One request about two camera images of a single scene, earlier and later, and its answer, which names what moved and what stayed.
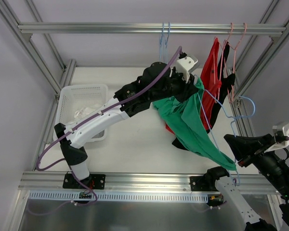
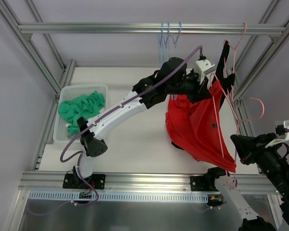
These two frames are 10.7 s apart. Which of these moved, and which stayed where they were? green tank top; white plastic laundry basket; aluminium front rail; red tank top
Moved: green tank top; red tank top
Stayed: aluminium front rail; white plastic laundry basket
